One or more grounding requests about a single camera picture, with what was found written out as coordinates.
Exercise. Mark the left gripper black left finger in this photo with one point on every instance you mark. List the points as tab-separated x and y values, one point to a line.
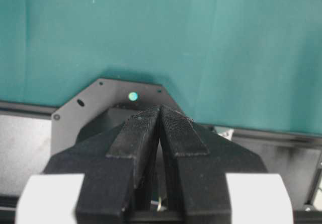
118	167

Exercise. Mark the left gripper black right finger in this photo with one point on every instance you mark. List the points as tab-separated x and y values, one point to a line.
196	162

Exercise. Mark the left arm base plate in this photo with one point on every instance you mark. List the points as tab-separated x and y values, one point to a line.
102	94

